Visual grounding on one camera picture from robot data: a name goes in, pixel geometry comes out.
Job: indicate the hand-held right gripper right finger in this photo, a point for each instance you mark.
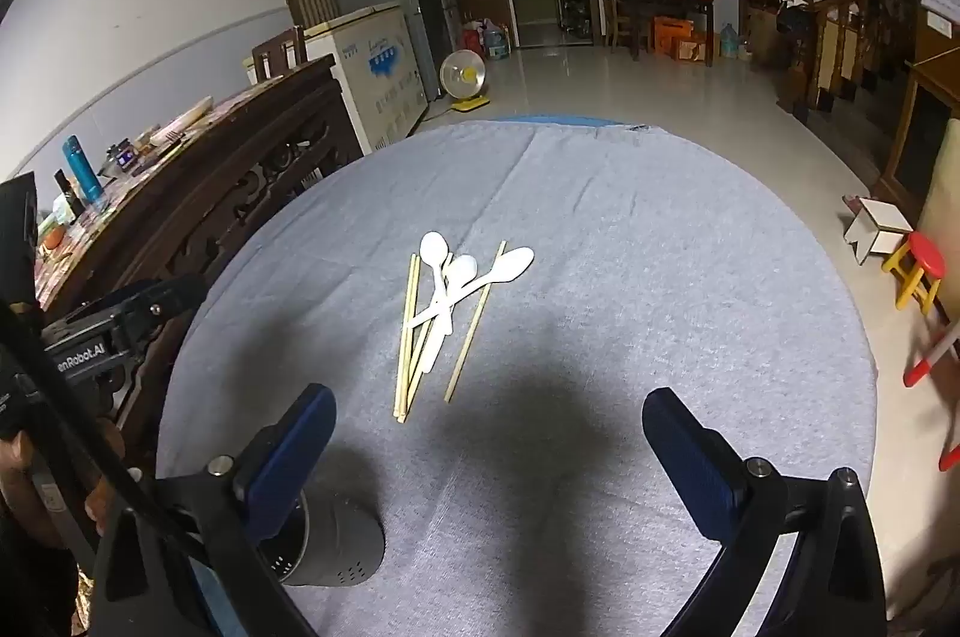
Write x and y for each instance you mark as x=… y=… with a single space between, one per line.
x=694 y=468

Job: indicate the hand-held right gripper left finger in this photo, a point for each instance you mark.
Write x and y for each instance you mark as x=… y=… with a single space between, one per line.
x=296 y=449

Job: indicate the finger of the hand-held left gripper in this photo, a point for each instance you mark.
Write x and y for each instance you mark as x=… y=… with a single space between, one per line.
x=154 y=305

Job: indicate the dark metal utensil holder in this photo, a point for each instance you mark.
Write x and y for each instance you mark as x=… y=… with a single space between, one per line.
x=337 y=543

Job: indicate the white plastic spoon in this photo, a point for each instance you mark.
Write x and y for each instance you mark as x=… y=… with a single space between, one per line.
x=459 y=268
x=433 y=248
x=514 y=264

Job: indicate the person's left hand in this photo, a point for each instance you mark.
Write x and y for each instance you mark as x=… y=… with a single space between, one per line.
x=19 y=483

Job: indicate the pink patterned table cover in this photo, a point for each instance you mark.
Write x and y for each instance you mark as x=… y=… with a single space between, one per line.
x=82 y=232

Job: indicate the black bottle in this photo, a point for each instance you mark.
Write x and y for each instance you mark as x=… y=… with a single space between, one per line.
x=67 y=194

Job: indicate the dark carved wooden table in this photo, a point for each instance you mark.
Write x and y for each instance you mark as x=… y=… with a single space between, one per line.
x=225 y=172

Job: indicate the small device with screen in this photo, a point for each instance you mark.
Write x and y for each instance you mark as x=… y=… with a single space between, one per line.
x=124 y=157

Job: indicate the blue thermos bottle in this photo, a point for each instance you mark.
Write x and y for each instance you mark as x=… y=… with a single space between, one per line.
x=80 y=168

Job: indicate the pale rolling pin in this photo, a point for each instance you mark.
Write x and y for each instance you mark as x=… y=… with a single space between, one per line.
x=180 y=120

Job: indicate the grey tablecloth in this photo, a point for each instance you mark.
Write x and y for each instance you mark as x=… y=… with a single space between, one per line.
x=600 y=277

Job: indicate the red plastic stool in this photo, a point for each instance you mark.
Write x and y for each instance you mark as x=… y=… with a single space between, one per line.
x=930 y=358

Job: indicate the wooden chair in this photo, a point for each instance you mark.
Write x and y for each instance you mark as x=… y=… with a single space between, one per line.
x=277 y=54

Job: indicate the small white stool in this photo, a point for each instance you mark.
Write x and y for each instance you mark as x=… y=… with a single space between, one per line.
x=881 y=224

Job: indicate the red and yellow stool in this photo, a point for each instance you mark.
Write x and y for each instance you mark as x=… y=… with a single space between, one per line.
x=926 y=254

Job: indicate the white chest freezer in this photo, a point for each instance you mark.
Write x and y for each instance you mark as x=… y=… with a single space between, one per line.
x=375 y=67

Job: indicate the red container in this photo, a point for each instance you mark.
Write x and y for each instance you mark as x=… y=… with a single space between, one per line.
x=471 y=39

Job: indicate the clear water jug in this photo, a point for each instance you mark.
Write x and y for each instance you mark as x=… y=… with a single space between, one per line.
x=729 y=39

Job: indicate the blue water jug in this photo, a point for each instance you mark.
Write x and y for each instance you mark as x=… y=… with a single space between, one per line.
x=495 y=41

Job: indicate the large orange box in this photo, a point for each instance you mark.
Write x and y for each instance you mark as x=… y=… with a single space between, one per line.
x=671 y=33

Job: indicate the light wooden cabinet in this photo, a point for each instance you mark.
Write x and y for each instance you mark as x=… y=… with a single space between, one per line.
x=930 y=82

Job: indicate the wooden stair railing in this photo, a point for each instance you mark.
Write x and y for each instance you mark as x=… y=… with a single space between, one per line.
x=847 y=37

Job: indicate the dark wooden side table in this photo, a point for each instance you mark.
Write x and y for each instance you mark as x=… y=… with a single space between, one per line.
x=660 y=3

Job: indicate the metal kitchen rack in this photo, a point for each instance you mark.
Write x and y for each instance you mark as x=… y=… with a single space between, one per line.
x=574 y=0

